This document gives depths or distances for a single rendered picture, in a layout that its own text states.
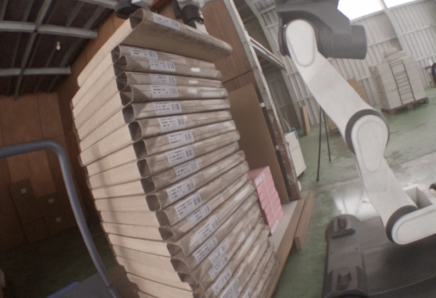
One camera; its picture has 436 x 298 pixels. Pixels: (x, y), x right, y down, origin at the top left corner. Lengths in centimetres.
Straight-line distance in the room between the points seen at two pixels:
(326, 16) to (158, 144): 59
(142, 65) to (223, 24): 145
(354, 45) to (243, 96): 111
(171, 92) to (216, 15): 149
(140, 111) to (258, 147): 122
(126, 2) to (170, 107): 33
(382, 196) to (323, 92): 38
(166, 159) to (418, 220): 76
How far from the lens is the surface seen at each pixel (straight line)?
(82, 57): 398
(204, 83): 76
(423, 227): 80
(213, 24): 200
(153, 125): 51
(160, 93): 56
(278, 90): 957
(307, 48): 63
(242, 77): 176
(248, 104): 160
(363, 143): 62
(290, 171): 167
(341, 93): 65
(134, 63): 55
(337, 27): 68
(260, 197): 121
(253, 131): 161
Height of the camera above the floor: 74
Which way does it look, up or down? 1 degrees up
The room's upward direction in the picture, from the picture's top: 18 degrees counter-clockwise
